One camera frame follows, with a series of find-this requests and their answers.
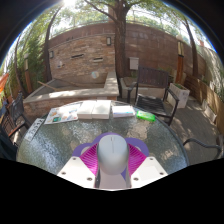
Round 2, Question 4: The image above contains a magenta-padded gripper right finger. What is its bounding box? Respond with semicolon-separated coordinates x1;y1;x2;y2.
125;143;169;189

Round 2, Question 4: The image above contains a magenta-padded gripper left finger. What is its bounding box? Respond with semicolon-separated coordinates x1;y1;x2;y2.
57;143;101;189

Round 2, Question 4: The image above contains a white computer mouse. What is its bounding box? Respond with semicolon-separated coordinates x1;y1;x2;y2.
96;134;130;190

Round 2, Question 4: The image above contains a purple paw-shaped mouse pad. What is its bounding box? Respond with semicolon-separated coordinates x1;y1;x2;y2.
72;132;150;181

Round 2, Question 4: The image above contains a green wipes pack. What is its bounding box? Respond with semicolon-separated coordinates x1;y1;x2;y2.
135;110;157;123

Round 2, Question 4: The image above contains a long printed paper strip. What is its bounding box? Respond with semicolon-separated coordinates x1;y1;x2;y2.
23;118;46;143

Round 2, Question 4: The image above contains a colourful printed brochure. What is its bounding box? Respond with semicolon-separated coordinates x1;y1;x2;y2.
44;102;83;125

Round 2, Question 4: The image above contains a black metal armchair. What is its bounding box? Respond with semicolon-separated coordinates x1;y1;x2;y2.
182;134;224;160

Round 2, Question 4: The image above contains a white flat box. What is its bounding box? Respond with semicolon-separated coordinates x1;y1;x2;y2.
77;99;98;120
91;99;112;120

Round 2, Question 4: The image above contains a white notebook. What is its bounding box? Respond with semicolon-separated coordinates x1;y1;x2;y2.
112;104;137;119

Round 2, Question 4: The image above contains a dark slatted garden chair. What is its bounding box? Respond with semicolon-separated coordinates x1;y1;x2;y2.
126;66;180;127

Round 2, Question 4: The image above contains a black mesh chair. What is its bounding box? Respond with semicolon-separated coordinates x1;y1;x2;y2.
0;113;19;161
1;91;32;134

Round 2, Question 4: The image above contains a tall white planter box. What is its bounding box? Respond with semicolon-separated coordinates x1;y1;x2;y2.
168;82;191;110

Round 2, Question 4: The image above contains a low white planter box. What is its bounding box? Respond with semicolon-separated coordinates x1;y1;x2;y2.
201;99;218;123

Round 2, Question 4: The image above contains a thin leaning tree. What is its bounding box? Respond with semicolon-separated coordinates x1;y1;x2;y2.
43;6;63;83

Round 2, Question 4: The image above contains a large tree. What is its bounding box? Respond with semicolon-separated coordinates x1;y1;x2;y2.
83;0;141;80

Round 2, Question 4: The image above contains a wooden lamp post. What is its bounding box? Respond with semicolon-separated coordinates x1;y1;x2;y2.
176;39;185;84
23;53;33;95

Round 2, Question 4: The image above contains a white wall-mounted box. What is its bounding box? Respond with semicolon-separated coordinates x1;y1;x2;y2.
129;56;140;71

